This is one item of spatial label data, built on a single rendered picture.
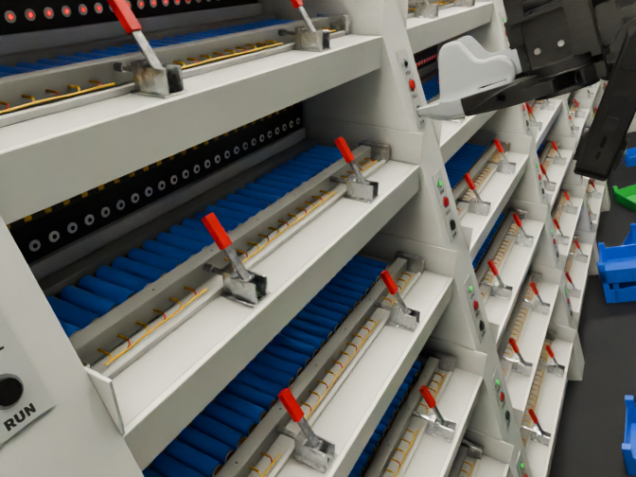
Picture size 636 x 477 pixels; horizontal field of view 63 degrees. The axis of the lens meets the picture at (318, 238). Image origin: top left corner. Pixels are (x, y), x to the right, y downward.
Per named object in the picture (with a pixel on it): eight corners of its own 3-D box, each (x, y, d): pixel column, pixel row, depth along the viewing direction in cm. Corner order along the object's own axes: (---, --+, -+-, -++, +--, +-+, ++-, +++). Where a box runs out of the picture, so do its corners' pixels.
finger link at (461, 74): (402, 60, 46) (508, 18, 41) (423, 124, 48) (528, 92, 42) (389, 66, 44) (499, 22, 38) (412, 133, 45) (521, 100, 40)
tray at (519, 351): (556, 297, 155) (566, 256, 148) (515, 444, 108) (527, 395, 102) (486, 279, 164) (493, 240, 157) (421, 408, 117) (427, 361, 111)
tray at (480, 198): (525, 169, 144) (535, 120, 137) (466, 273, 97) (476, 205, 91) (452, 158, 153) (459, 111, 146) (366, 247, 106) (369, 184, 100)
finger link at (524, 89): (469, 88, 44) (580, 51, 39) (475, 108, 45) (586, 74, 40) (453, 99, 41) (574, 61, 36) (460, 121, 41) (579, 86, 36)
